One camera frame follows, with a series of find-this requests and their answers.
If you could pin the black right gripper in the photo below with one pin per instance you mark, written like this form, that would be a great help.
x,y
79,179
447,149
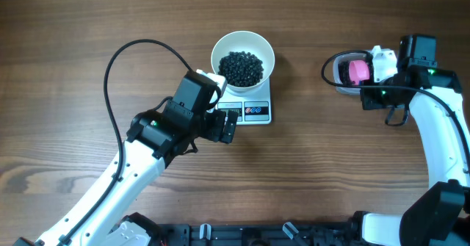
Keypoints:
x,y
369,100

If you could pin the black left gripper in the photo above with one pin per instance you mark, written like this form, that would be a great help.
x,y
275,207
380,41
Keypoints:
x,y
215,132

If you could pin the pink scoop blue handle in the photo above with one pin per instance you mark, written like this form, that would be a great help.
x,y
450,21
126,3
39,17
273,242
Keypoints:
x,y
358,71

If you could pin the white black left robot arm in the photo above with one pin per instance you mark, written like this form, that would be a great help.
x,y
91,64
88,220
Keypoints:
x,y
152,142

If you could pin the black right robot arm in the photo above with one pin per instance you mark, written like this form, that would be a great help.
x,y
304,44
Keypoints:
x,y
436,105

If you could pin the white digital kitchen scale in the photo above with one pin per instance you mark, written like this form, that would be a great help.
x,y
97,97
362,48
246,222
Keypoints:
x,y
253,105

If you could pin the white round bowl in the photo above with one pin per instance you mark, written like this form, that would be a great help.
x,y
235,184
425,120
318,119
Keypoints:
x,y
248,42

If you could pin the clear plastic container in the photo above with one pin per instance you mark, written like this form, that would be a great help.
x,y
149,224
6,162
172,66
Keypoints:
x,y
340,70

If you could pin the black beans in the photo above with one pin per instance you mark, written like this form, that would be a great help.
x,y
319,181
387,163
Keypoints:
x,y
242,69

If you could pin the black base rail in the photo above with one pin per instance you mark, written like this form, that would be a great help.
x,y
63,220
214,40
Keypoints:
x,y
348,233

